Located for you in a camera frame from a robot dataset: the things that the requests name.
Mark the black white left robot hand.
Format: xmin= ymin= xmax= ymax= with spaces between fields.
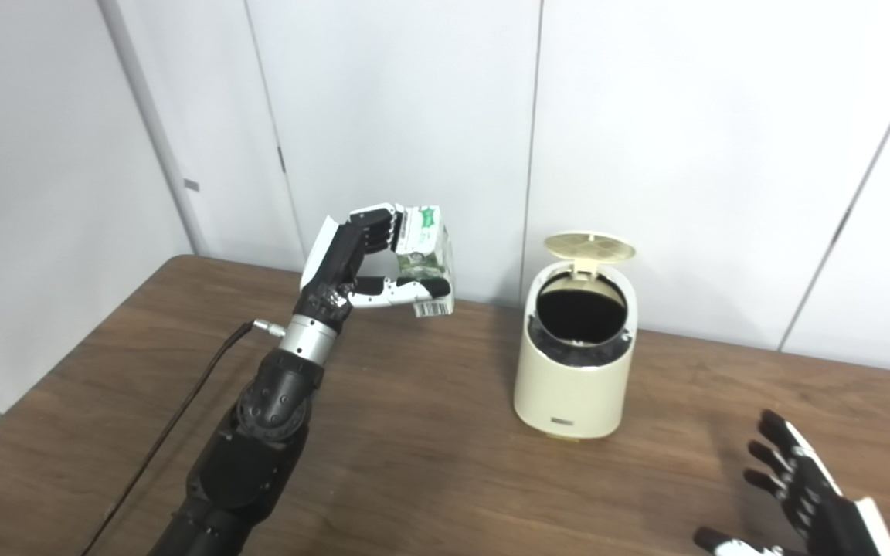
xmin=294 ymin=204 xmax=452 ymax=325

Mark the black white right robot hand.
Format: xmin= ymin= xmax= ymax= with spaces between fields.
xmin=694 ymin=409 xmax=890 ymax=556

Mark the green white milk carton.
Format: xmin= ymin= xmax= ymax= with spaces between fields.
xmin=396 ymin=205 xmax=456 ymax=318

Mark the cream round bin lid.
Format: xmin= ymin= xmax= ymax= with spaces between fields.
xmin=544 ymin=231 xmax=637 ymax=276

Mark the cream-colored bin body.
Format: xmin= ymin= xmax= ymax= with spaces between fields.
xmin=513 ymin=261 xmax=637 ymax=442

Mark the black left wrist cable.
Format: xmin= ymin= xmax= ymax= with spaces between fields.
xmin=78 ymin=319 xmax=287 ymax=556

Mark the white corner post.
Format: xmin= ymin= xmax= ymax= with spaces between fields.
xmin=97 ymin=0 xmax=211 ymax=256

